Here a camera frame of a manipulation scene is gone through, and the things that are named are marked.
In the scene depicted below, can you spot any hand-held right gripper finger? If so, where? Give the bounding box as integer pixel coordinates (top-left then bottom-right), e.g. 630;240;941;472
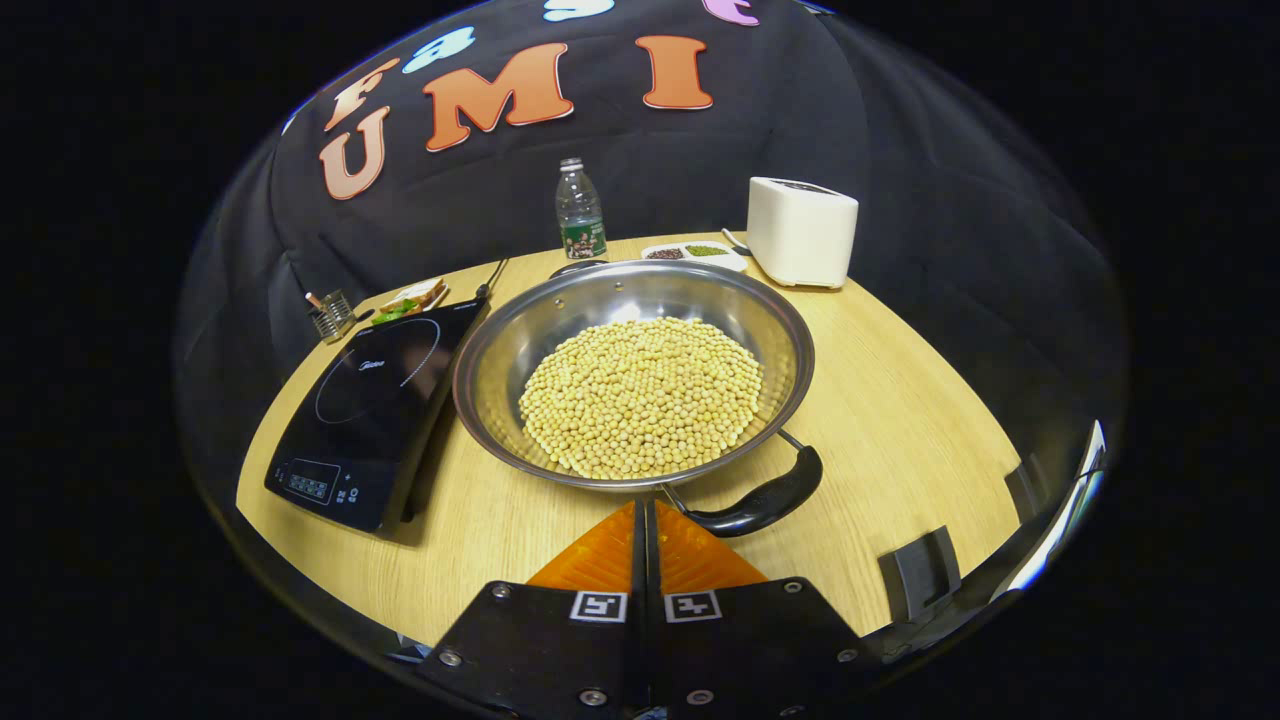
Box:
646;500;886;720
415;500;647;720

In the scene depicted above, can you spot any stainless steel pot black handle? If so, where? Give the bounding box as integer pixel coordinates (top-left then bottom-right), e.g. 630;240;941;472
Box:
452;258;824;539

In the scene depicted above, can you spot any black induction cooktop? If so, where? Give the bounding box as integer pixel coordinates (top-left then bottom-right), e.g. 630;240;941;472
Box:
264;297;491;536

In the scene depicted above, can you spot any pile of soybeans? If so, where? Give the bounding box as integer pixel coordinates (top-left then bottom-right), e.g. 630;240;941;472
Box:
518;317;766;481

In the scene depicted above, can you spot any dark grey chair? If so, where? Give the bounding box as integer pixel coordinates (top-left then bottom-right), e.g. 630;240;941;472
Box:
878;525;963;623
1003;455;1051;523

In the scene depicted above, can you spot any white divided dish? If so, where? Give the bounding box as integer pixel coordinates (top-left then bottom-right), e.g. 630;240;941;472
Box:
640;240;749;273

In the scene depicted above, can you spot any sandwich with lettuce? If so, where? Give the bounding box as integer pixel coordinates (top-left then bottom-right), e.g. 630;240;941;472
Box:
375;278;448;326

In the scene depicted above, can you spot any clear plastic water bottle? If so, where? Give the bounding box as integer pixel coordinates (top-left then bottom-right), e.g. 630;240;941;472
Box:
555;157;608;261

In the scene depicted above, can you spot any white toaster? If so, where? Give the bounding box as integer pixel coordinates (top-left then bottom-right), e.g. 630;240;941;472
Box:
747;177;859;290

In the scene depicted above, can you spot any wire utensil holder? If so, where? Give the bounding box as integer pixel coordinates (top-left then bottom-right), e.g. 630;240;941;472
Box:
305;289;358;344

